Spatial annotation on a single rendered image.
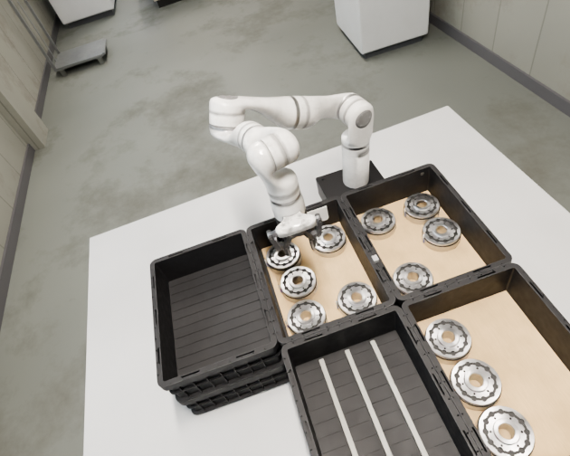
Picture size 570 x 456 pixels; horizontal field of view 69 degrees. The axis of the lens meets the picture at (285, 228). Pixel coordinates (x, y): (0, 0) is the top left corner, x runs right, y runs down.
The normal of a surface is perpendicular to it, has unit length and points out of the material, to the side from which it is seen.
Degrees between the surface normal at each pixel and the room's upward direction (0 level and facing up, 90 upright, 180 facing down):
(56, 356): 0
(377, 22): 90
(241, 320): 0
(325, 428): 0
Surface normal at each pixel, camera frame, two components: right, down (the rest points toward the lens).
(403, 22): 0.23, 0.71
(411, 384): -0.20, -0.64
